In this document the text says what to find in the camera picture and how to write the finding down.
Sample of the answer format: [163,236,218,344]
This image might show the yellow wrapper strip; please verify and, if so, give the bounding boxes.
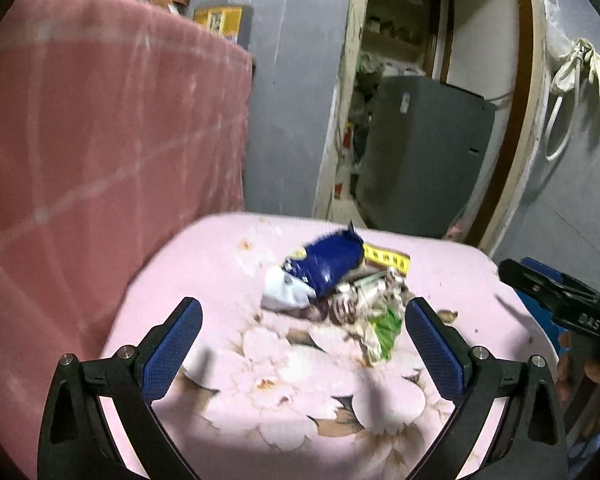
[363,243,411,276]

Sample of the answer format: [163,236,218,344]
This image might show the purple wrapper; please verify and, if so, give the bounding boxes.
[301,299,351,325]

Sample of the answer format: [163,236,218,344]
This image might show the blue snack wrapper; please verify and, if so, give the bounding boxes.
[282,222,364,297]

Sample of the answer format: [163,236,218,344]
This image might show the right hand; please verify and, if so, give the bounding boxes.
[560,342,600,446]

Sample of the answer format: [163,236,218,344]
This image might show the blue plastic bucket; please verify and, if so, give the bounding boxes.
[517,290,567,351]

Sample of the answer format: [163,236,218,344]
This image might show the grey washing machine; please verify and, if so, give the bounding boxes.
[355,76,495,238]

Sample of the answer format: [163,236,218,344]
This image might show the white rubber gloves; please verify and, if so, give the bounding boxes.
[547,38,600,98]

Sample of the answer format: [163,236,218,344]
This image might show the red plaid cloth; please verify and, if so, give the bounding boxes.
[0,0,252,478]

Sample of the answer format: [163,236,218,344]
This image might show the large soy sauce jug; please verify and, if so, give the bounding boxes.
[193,0,253,50]

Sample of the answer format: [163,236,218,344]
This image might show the wooden door frame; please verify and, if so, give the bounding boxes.
[312,0,548,256]

